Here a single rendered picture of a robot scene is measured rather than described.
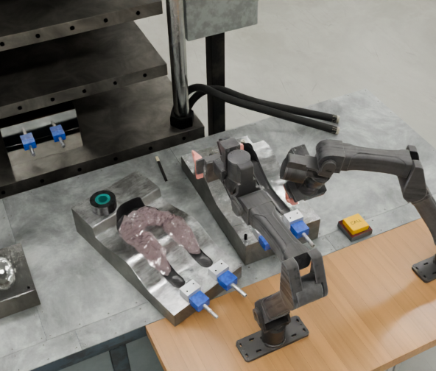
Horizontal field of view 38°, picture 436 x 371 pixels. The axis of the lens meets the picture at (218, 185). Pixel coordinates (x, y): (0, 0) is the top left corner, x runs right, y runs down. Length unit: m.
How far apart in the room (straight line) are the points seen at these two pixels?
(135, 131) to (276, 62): 2.04
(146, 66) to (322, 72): 2.09
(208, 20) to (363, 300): 1.18
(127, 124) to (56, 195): 0.46
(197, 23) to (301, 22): 2.47
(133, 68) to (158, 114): 0.27
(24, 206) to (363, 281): 1.14
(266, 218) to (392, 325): 0.57
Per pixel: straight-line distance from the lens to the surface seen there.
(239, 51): 4.46
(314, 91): 4.09
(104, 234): 1.97
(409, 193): 1.74
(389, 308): 1.91
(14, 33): 2.17
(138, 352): 2.02
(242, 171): 1.52
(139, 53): 2.46
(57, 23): 2.18
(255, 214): 1.50
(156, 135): 2.45
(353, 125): 2.50
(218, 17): 2.46
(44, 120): 2.34
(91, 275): 1.97
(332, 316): 1.86
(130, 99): 2.66
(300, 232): 1.91
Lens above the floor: 2.30
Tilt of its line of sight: 43 degrees down
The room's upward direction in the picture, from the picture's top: 1 degrees counter-clockwise
